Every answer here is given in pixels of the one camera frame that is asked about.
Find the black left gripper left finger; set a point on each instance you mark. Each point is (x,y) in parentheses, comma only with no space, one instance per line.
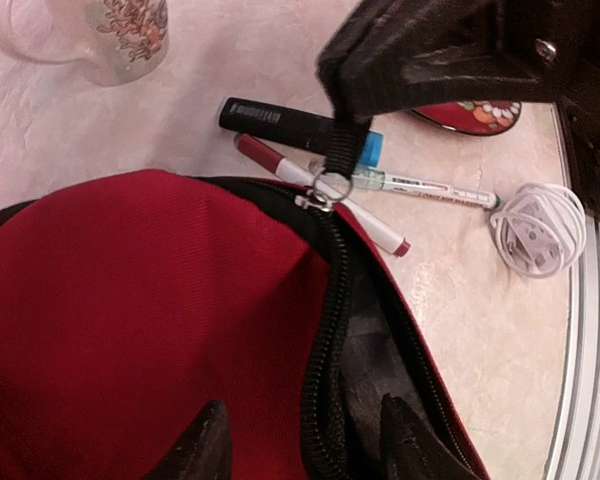
(203,451)

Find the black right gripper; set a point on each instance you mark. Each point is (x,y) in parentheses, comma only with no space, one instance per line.
(389,56)

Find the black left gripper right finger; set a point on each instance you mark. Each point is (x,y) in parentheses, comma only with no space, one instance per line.
(410,451)

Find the red student backpack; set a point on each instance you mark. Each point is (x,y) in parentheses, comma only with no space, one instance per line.
(129,302)

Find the red floral plate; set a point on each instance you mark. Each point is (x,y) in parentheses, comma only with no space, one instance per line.
(475,118)

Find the black marker tube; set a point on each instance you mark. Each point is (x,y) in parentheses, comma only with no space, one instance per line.
(290,127)

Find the white marker pen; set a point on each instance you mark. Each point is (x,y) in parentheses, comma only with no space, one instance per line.
(374,179)

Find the red capped marker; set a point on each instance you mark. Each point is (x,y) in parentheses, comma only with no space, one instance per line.
(319,194)

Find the white floral mug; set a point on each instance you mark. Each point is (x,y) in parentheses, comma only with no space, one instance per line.
(112,42)

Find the aluminium front rail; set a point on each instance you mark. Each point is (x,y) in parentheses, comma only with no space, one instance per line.
(575,448)

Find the white charger with cable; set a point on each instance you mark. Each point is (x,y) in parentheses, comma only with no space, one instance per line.
(541,230)

